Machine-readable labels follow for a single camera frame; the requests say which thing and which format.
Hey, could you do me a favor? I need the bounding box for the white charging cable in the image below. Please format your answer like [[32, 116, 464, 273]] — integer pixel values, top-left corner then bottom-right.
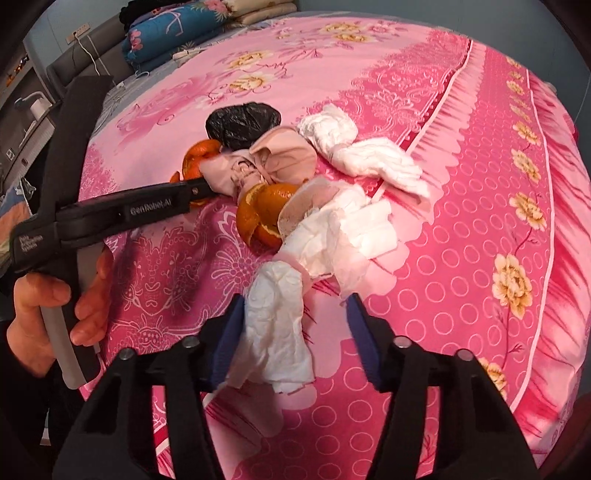
[[75, 37, 118, 89]]

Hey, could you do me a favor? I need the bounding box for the grey striped bedsheet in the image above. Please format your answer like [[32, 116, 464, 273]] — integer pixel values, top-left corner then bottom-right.
[[99, 44, 197, 109]]

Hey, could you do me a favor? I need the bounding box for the beige folded quilt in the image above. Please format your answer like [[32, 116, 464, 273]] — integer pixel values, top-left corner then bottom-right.
[[226, 0, 302, 25]]

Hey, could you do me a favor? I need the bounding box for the striped folded cloth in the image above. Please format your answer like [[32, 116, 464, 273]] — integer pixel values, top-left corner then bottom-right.
[[0, 178, 36, 219]]

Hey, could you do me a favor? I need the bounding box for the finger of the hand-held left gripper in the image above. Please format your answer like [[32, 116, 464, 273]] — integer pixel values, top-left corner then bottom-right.
[[58, 180, 214, 244]]

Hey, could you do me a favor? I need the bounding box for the orange peel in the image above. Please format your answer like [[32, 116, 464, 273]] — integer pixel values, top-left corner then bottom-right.
[[170, 138, 223, 209], [235, 182, 302, 253]]

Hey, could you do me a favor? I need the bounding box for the person's left hand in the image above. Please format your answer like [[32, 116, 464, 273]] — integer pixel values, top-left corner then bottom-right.
[[7, 251, 114, 366]]

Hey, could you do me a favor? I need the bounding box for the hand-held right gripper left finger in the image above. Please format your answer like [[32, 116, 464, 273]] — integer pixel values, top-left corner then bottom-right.
[[53, 294, 246, 480]]

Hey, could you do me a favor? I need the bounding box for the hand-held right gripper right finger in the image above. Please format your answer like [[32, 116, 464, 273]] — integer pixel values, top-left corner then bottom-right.
[[346, 293, 541, 480]]

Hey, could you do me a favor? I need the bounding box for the person's left forearm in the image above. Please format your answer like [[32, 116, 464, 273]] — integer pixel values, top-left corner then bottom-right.
[[0, 323, 86, 480]]

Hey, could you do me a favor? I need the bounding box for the white desk lamp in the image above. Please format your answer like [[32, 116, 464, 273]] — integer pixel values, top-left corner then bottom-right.
[[14, 90, 48, 121]]

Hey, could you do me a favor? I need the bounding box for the row of small ornaments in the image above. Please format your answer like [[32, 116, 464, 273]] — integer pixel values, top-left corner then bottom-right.
[[6, 53, 34, 77]]

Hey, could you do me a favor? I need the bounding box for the grey shelf unit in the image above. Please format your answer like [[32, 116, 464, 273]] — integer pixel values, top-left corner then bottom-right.
[[0, 46, 63, 185]]

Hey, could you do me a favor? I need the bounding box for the white tissue top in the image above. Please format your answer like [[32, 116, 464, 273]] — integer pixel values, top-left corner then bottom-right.
[[298, 104, 431, 200]]

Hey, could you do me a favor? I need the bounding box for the blue floral quilt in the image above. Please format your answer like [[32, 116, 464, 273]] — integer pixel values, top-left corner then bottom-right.
[[124, 0, 237, 66]]

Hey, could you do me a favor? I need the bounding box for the grey bed headboard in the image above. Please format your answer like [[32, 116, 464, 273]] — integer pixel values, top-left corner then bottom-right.
[[46, 22, 136, 95]]

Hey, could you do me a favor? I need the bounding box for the white tissue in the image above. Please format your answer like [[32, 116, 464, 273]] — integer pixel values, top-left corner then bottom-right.
[[298, 104, 431, 200], [277, 188, 399, 297], [226, 262, 315, 394]]

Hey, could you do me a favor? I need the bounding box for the beige wrapper piece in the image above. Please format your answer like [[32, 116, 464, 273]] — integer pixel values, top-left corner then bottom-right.
[[277, 178, 343, 237]]

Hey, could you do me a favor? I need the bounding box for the black folded clothing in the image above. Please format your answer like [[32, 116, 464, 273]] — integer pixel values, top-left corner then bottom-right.
[[119, 0, 155, 25]]

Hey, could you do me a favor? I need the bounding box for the pink floral blanket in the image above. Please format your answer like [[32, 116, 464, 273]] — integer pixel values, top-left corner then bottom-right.
[[76, 11, 587, 480]]

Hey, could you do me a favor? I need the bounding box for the black plastic bag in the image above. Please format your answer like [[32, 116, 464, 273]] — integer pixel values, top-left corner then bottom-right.
[[205, 102, 282, 151]]

